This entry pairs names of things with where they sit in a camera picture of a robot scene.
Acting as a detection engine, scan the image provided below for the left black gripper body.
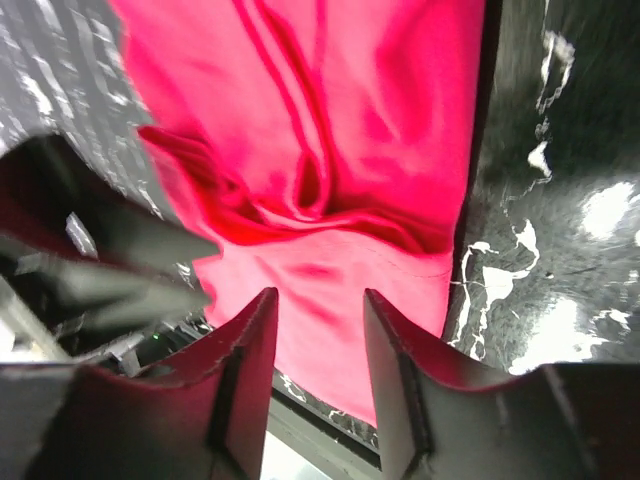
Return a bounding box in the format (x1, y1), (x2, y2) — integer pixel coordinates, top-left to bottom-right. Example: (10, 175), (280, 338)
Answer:
(1, 134), (164, 350)

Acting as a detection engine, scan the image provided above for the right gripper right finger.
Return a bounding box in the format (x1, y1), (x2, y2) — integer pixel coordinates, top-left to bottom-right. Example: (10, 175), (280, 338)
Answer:
(364, 289), (639, 479)

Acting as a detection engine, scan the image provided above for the pink t shirt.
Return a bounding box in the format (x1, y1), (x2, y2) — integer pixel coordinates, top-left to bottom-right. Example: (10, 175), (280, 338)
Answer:
(113, 1), (485, 423)

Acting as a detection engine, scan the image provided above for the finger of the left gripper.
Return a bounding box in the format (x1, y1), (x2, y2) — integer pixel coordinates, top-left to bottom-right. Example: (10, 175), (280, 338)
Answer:
(59, 269), (210, 330)
(99, 201), (221, 270)

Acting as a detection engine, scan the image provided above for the aluminium front rail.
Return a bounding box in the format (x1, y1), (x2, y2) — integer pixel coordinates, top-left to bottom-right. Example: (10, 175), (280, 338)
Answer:
(261, 385), (382, 479)

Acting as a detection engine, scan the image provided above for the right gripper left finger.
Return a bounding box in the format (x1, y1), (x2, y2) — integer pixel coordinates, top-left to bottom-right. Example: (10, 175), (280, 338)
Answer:
(1, 288), (278, 479)

